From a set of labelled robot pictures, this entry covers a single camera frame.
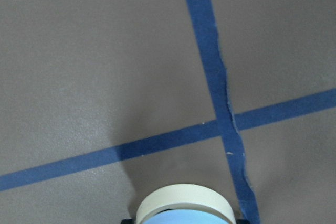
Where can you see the blue tape lower horizontal line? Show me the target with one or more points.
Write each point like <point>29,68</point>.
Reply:
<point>192,134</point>

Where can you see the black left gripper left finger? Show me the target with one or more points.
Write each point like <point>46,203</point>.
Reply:
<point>127,221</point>

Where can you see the blue and cream call bell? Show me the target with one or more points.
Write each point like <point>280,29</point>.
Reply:
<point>185,197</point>

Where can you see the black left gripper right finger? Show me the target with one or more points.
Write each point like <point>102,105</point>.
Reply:
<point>241,221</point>

